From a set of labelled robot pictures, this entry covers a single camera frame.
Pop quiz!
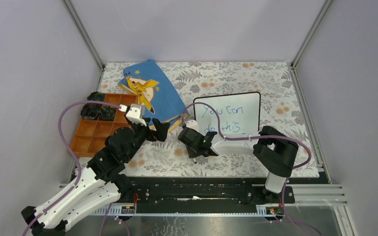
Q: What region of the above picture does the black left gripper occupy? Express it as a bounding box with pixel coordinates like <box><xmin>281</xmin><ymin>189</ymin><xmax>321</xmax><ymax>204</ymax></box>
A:
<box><xmin>125</xmin><ymin>118</ymin><xmax>171</xmax><ymax>163</ymax></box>

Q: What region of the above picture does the white whiteboard black frame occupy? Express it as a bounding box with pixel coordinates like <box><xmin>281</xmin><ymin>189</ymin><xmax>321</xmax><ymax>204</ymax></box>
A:
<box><xmin>193</xmin><ymin>92</ymin><xmax>261</xmax><ymax>134</ymax></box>

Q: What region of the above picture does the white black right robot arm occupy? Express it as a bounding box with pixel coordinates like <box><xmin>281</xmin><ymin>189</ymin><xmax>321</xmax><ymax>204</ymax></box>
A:
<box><xmin>177</xmin><ymin>126</ymin><xmax>301</xmax><ymax>203</ymax></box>

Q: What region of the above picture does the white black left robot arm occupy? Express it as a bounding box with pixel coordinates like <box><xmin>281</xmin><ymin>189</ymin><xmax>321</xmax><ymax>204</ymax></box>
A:
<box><xmin>21</xmin><ymin>118</ymin><xmax>170</xmax><ymax>236</ymax></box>

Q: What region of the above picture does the blue Pikachu cloth bag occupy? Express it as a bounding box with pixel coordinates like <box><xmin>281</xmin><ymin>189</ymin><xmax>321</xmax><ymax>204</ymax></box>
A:
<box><xmin>118</xmin><ymin>59</ymin><xmax>186</xmax><ymax>132</ymax></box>

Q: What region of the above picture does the dark patterned cloth roll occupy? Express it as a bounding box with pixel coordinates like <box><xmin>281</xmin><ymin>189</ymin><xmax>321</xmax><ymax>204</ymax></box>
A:
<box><xmin>80</xmin><ymin>103</ymin><xmax>100</xmax><ymax>120</ymax></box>
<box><xmin>98</xmin><ymin>106</ymin><xmax>116</xmax><ymax>121</ymax></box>
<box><xmin>87</xmin><ymin>91</ymin><xmax>105</xmax><ymax>102</ymax></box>

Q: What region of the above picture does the orange wooden compartment tray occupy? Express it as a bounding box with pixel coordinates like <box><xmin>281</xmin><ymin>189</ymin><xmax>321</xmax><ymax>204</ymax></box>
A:
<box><xmin>70</xmin><ymin>109</ymin><xmax>129</xmax><ymax>157</ymax></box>

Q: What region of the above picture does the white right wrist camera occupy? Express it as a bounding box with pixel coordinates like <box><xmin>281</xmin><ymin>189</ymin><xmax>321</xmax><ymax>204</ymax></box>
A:
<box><xmin>183</xmin><ymin>119</ymin><xmax>199</xmax><ymax>132</ymax></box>

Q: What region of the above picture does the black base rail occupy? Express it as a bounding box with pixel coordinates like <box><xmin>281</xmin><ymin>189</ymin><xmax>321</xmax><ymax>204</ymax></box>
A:
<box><xmin>102</xmin><ymin>176</ymin><xmax>296</xmax><ymax>205</ymax></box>

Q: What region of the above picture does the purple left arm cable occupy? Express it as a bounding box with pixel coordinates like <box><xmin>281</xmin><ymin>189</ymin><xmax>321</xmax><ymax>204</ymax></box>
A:
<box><xmin>21</xmin><ymin>100</ymin><xmax>123</xmax><ymax>236</ymax></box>

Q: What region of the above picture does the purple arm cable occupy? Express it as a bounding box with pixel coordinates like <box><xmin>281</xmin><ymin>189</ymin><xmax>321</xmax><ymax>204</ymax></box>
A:
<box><xmin>21</xmin><ymin>100</ymin><xmax>123</xmax><ymax>236</ymax></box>
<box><xmin>181</xmin><ymin>102</ymin><xmax>322</xmax><ymax>236</ymax></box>

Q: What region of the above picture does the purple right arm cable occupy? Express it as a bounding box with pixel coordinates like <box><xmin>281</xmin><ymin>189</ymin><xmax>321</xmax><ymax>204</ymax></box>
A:
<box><xmin>181</xmin><ymin>102</ymin><xmax>322</xmax><ymax>236</ymax></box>

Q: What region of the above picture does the aluminium frame post left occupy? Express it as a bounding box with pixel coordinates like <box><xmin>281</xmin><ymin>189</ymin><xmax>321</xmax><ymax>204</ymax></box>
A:
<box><xmin>61</xmin><ymin>0</ymin><xmax>104</xmax><ymax>71</ymax></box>

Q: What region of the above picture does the aluminium frame post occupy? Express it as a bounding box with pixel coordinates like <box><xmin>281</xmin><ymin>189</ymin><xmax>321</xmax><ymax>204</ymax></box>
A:
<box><xmin>290</xmin><ymin>0</ymin><xmax>334</xmax><ymax>70</ymax></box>
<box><xmin>61</xmin><ymin>0</ymin><xmax>104</xmax><ymax>71</ymax></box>

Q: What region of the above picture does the aluminium frame post right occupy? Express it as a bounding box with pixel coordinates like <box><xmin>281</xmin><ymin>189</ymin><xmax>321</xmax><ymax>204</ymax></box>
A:
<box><xmin>290</xmin><ymin>0</ymin><xmax>334</xmax><ymax>70</ymax></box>

